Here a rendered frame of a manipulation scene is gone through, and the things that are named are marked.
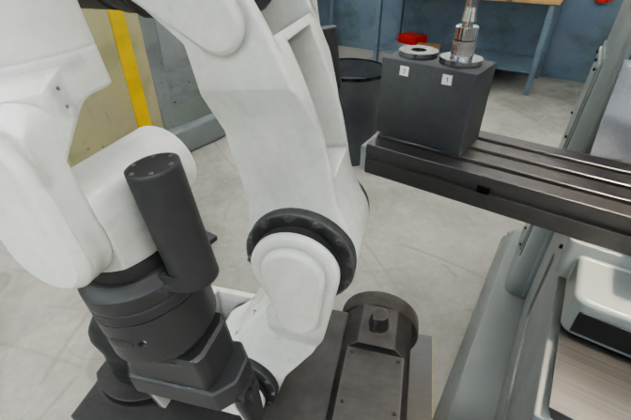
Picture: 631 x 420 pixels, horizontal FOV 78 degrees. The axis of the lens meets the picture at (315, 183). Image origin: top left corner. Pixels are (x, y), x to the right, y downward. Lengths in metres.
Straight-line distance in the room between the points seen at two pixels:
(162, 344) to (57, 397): 1.45
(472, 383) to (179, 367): 1.14
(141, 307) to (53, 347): 1.63
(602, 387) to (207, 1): 0.80
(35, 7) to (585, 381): 0.85
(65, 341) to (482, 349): 1.56
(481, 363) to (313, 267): 1.07
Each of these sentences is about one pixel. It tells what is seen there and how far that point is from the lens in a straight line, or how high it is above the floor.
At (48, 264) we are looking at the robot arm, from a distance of 0.29.
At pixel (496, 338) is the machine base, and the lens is 1.54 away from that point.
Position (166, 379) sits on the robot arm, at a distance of 0.40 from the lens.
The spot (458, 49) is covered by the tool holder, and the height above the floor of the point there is 1.15.
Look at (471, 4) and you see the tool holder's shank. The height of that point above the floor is 1.24.
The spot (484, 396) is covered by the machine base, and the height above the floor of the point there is 0.20.
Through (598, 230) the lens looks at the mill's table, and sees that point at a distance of 0.91.
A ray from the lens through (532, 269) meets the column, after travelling 1.61.
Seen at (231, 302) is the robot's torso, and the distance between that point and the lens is 0.86.
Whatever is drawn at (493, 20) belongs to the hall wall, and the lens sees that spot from 5.21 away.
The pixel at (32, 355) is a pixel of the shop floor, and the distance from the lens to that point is 1.95.
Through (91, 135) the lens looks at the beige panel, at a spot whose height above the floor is 0.71.
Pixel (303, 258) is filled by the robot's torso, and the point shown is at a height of 1.04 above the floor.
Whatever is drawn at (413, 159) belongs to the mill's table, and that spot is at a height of 0.92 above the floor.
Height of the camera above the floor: 1.35
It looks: 33 degrees down
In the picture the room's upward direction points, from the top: straight up
